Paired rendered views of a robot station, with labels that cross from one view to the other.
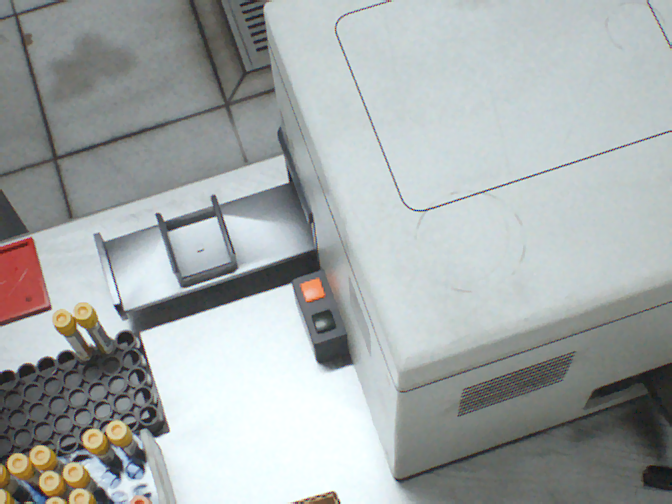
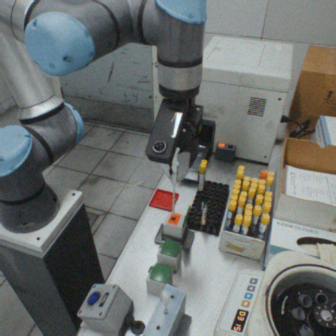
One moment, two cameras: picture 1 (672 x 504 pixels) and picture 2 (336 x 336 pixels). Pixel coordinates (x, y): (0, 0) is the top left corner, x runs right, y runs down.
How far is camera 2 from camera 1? 89 cm
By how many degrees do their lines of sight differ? 41
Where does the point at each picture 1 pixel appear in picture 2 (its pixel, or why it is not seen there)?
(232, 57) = not seen: hidden behind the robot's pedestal
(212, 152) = not seen: hidden behind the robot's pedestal
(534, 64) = (238, 50)
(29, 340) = (183, 202)
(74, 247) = (166, 184)
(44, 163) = not seen: hidden behind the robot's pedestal
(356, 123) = (232, 64)
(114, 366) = (208, 187)
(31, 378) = (197, 202)
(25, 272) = (164, 195)
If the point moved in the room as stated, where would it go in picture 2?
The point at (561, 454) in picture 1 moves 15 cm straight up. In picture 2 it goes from (278, 143) to (289, 106)
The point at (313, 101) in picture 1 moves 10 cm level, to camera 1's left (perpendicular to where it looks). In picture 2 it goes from (222, 66) to (206, 79)
